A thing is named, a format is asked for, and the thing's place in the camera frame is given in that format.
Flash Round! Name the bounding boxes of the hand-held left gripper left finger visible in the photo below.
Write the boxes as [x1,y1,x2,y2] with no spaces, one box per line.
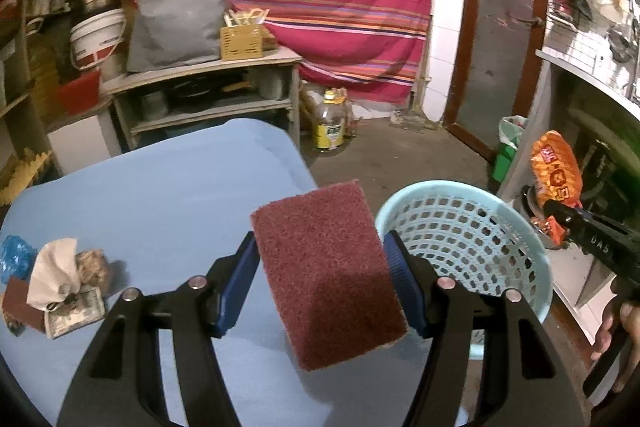
[56,231,261,427]

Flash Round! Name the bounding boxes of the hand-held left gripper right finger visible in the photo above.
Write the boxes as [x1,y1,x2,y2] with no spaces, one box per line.
[382,229,586,427]

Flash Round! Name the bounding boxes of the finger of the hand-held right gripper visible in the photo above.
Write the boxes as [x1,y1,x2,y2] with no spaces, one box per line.
[542,199,588,239]

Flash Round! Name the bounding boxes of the orange snack bag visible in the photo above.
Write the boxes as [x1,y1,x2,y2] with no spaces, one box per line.
[530,129,585,249]

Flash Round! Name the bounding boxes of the maroon scouring pad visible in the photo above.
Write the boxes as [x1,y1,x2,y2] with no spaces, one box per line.
[250,179,410,372]
[1,277,48,335]

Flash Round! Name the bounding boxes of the light blue plastic basket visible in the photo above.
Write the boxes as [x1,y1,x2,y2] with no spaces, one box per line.
[375,179,555,360]

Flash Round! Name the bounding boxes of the brown paper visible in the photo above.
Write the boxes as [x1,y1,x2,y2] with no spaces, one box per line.
[77,248,112,290]

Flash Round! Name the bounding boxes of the printed paper packet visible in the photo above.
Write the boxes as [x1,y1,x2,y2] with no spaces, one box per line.
[44,289,107,340]

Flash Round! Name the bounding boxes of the beige tissue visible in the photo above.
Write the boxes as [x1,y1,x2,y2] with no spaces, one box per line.
[26,238,83,310]

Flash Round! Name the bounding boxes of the blue plastic bag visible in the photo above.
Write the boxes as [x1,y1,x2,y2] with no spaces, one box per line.
[0,234,38,285]

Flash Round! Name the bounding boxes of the person's right hand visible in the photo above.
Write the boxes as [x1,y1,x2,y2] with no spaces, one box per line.
[590,299,640,393]

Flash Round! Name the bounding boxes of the stacked steel pots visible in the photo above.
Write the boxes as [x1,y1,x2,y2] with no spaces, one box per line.
[520,184,546,228]

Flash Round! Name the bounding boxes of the green waste bin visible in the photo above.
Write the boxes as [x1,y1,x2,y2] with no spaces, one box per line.
[492,114,528,184]

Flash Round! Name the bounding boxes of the grey kitchen counter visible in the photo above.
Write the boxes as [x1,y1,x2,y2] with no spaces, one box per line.
[497,49,640,348]

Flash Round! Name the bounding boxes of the blue table cover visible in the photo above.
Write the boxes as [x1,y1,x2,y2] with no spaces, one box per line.
[0,117,471,427]

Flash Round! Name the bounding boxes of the yellow capped oil bottle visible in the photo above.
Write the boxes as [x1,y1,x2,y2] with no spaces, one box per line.
[312,89,351,156]

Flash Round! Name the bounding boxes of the brown framed door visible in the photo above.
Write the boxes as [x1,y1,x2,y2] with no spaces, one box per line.
[442,0,553,162]

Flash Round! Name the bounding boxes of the small steel pot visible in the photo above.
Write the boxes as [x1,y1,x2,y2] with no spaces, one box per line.
[137,89,168,120]

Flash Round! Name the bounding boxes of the black cooking pot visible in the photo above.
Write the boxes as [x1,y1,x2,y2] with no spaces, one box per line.
[167,77,226,102]

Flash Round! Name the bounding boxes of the steel container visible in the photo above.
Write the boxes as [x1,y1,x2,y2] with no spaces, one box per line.
[260,69,288,100]

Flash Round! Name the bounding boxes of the small white cabinet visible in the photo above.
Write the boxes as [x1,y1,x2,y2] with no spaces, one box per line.
[47,99,123,178]

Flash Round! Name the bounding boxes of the low wooden cabinet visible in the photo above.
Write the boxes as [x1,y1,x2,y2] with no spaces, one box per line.
[102,46,305,152]

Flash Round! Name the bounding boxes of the yellow egg tray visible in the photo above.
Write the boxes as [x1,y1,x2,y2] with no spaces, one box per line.
[0,149,55,208]

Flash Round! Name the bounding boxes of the yellow utensil holder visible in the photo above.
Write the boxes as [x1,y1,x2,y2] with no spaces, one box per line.
[220,24,266,60]

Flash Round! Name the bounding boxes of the red plastic basin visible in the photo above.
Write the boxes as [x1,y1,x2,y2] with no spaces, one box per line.
[55,69,103,115]

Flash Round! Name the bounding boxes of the grey fabric cover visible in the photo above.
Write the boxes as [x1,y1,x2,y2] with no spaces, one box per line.
[126,0,232,72]

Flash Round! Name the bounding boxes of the bundle of wooden utensils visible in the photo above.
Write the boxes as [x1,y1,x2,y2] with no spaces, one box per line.
[224,7,271,28]

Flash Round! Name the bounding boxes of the white plastic bucket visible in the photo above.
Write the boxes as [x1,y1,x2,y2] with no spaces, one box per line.
[69,8,127,70]

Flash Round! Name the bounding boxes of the white wire wall rack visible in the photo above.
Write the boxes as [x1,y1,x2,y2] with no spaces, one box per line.
[547,0,640,102]

